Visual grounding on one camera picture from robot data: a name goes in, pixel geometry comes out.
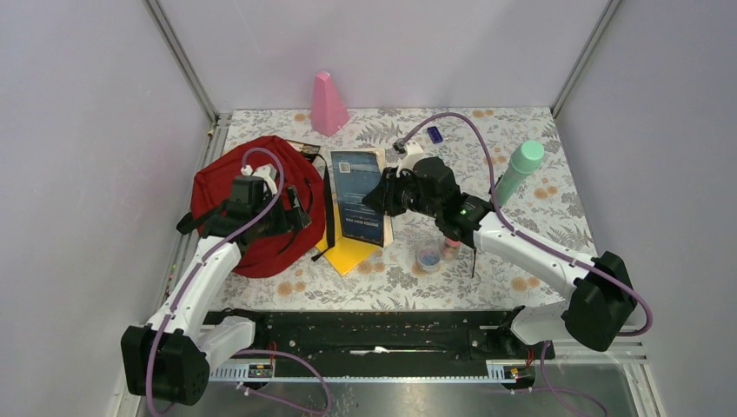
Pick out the floral table mat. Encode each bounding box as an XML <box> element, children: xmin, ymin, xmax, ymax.
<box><xmin>213</xmin><ymin>107</ymin><xmax>597</xmax><ymax>310</ymax></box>

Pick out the small purple eraser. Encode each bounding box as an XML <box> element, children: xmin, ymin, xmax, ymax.
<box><xmin>426</xmin><ymin>126</ymin><xmax>443</xmax><ymax>144</ymax></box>

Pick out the mint green bottle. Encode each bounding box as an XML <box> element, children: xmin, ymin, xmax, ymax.
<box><xmin>495</xmin><ymin>140</ymin><xmax>545</xmax><ymax>207</ymax></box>

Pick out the yellow notebook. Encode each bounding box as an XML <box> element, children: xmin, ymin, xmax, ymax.
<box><xmin>315</xmin><ymin>202</ymin><xmax>380</xmax><ymax>275</ymax></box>

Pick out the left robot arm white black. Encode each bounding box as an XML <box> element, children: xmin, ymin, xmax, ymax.
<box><xmin>121</xmin><ymin>174</ymin><xmax>311</xmax><ymax>406</ymax></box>

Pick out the pink capped small bottle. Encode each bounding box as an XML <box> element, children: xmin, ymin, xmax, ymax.
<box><xmin>440</xmin><ymin>238</ymin><xmax>461</xmax><ymax>261</ymax></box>

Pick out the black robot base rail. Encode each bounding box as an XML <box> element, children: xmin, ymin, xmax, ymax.
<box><xmin>204</xmin><ymin>308</ymin><xmax>555</xmax><ymax>369</ymax></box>

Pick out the purple cable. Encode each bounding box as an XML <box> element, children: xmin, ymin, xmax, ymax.
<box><xmin>393</xmin><ymin>112</ymin><xmax>654</xmax><ymax>417</ymax></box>
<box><xmin>143</xmin><ymin>148</ymin><xmax>335</xmax><ymax>415</ymax></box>

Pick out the red student backpack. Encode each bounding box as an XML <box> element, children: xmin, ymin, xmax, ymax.
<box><xmin>176</xmin><ymin>136</ymin><xmax>335</xmax><ymax>278</ymax></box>

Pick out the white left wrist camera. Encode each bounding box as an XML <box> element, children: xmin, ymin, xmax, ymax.
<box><xmin>241</xmin><ymin>164</ymin><xmax>278</xmax><ymax>195</ymax></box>

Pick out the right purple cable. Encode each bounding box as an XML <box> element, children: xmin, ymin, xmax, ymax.
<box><xmin>393</xmin><ymin>112</ymin><xmax>654</xmax><ymax>417</ymax></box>

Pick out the dark blue book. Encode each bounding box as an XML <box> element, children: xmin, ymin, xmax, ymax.
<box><xmin>330</xmin><ymin>148</ymin><xmax>394</xmax><ymax>247</ymax></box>

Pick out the clear cup with colourful bits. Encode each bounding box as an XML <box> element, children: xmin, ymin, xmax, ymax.
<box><xmin>415</xmin><ymin>241</ymin><xmax>442</xmax><ymax>274</ymax></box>

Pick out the pink cone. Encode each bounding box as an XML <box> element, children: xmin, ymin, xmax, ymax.
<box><xmin>310</xmin><ymin>70</ymin><xmax>350</xmax><ymax>136</ymax></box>

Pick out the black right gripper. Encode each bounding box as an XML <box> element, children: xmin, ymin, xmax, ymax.
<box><xmin>362</xmin><ymin>165</ymin><xmax>442</xmax><ymax>218</ymax></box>

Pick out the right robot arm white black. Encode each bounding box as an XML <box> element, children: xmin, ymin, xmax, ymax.
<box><xmin>362</xmin><ymin>157</ymin><xmax>639</xmax><ymax>358</ymax></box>

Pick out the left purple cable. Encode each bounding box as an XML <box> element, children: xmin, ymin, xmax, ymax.
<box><xmin>143</xmin><ymin>148</ymin><xmax>335</xmax><ymax>415</ymax></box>

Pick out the slotted cable duct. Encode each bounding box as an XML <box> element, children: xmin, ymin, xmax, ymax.
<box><xmin>209</xmin><ymin>360</ymin><xmax>536</xmax><ymax>385</ymax></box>

